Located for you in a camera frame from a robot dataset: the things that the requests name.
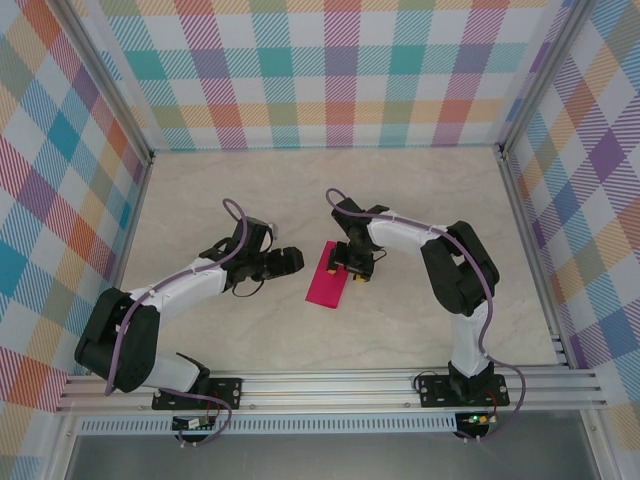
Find pink cloth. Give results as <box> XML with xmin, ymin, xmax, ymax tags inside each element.
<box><xmin>304</xmin><ymin>239</ymin><xmax>349</xmax><ymax>310</ymax></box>

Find small circuit board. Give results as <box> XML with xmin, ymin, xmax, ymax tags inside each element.
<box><xmin>171</xmin><ymin>415</ymin><xmax>216</xmax><ymax>431</ymax></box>

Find grey metal panel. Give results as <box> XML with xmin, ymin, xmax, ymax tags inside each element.
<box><xmin>64</xmin><ymin>432</ymin><xmax>601</xmax><ymax>480</ymax></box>

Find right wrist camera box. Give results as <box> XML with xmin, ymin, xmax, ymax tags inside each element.
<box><xmin>330</xmin><ymin>198</ymin><xmax>372</xmax><ymax>230</ymax></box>

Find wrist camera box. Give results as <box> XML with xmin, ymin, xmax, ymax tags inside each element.
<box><xmin>330</xmin><ymin>198</ymin><xmax>372</xmax><ymax>230</ymax></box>
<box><xmin>233</xmin><ymin>217</ymin><xmax>279</xmax><ymax>257</ymax></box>

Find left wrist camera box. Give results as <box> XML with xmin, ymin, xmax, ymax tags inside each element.
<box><xmin>233</xmin><ymin>217</ymin><xmax>279</xmax><ymax>257</ymax></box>

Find thin black left wrist cable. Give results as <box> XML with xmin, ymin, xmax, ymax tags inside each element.
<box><xmin>231</xmin><ymin>278</ymin><xmax>265</xmax><ymax>301</ymax></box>

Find aluminium mounting rail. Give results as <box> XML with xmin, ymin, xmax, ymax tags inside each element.
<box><xmin>55</xmin><ymin>367</ymin><xmax>609</xmax><ymax>414</ymax></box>

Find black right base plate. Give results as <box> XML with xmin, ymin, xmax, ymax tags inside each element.
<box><xmin>416</xmin><ymin>372</ymin><xmax>510</xmax><ymax>409</ymax></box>

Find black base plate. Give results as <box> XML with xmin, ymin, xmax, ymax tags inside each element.
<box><xmin>416</xmin><ymin>372</ymin><xmax>510</xmax><ymax>409</ymax></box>
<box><xmin>151</xmin><ymin>375</ymin><xmax>245</xmax><ymax>411</ymax></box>

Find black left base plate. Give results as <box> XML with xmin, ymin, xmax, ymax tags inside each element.
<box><xmin>151</xmin><ymin>375</ymin><xmax>245</xmax><ymax>411</ymax></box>

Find aluminium side rail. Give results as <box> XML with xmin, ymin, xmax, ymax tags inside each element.
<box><xmin>85</xmin><ymin>152</ymin><xmax>155</xmax><ymax>376</ymax></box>
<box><xmin>496</xmin><ymin>144</ymin><xmax>572</xmax><ymax>370</ymax></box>

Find slotted grey cable duct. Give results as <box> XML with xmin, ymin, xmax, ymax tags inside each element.
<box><xmin>78</xmin><ymin>413</ymin><xmax>459</xmax><ymax>435</ymax></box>

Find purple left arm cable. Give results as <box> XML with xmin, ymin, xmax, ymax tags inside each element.
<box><xmin>103</xmin><ymin>198</ymin><xmax>250</xmax><ymax>448</ymax></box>

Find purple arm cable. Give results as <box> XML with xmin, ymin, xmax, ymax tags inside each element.
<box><xmin>103</xmin><ymin>198</ymin><xmax>250</xmax><ymax>448</ymax></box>
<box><xmin>325</xmin><ymin>188</ymin><xmax>527</xmax><ymax>444</ymax></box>

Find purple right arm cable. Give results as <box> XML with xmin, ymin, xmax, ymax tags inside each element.
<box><xmin>325</xmin><ymin>188</ymin><xmax>527</xmax><ymax>444</ymax></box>

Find aluminium frame post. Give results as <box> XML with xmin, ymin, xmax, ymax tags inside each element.
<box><xmin>497</xmin><ymin>0</ymin><xmax>599</xmax><ymax>159</ymax></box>
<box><xmin>49</xmin><ymin>0</ymin><xmax>156</xmax><ymax>164</ymax></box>

